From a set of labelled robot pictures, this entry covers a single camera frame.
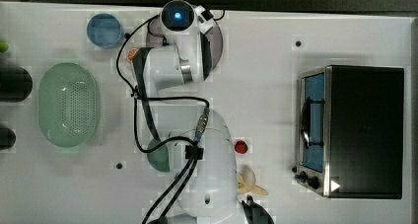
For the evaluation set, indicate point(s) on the peeled banana toy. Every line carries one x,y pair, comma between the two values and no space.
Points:
247,182

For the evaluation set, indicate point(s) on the blue cup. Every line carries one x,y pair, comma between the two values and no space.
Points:
105,31

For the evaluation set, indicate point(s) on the toaster oven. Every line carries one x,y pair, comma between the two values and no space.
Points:
351,131

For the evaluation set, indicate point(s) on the red strawberry toy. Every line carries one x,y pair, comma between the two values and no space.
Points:
241,147

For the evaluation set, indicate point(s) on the green small object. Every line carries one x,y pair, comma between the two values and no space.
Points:
4,46

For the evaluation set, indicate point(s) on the green mug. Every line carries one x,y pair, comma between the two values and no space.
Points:
159,159

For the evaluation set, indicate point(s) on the green perforated colander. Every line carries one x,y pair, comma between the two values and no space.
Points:
67,105

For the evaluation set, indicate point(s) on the black cylinder lower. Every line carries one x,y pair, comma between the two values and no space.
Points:
7,138

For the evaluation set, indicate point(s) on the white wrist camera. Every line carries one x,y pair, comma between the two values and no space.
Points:
205,19

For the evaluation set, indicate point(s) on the orange slice toy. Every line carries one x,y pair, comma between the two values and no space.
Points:
131,54

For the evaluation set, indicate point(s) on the black cylinder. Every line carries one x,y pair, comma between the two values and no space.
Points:
7,138
16,84

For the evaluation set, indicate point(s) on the black gripper at bottom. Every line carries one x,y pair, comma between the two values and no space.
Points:
255,213

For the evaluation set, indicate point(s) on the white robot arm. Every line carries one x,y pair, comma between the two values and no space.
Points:
189,140

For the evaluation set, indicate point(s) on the grey round plate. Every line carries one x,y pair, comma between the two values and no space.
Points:
214,40

